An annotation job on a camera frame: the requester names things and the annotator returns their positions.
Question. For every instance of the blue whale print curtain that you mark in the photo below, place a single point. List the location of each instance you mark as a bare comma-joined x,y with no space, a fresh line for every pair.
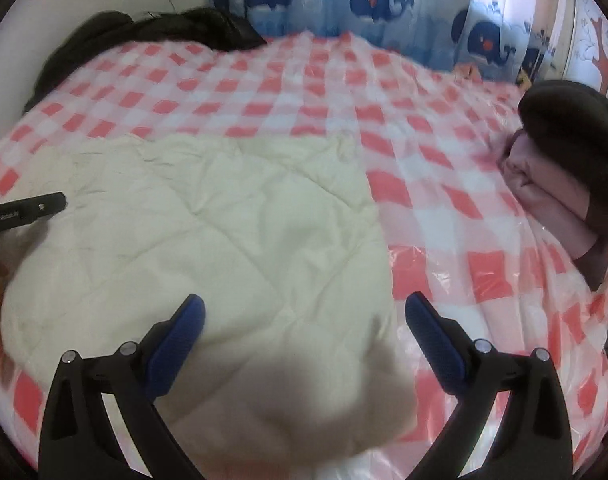
383,5

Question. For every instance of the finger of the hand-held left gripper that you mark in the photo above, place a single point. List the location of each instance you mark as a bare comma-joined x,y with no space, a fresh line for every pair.
46,205

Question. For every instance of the red white checked bed cover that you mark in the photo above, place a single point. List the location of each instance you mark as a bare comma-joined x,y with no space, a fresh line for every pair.
458,185

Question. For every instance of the cream quilted jacket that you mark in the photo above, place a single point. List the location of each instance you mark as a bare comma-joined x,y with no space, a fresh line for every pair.
209,260

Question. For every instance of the white wardrobe with tree decal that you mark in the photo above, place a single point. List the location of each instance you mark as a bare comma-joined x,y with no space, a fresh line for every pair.
583,50

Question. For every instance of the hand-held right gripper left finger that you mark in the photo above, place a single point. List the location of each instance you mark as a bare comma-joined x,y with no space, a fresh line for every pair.
181,335

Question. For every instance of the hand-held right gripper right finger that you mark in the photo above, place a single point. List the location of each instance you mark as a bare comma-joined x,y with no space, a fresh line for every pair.
436,345

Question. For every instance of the pink folded clothes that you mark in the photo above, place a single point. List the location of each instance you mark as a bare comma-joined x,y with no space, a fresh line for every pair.
543,200

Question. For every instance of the black jacket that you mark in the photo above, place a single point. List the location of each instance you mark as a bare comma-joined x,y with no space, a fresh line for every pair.
184,27

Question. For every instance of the dark folded clothes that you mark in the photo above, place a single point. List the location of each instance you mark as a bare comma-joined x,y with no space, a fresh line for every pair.
578,130

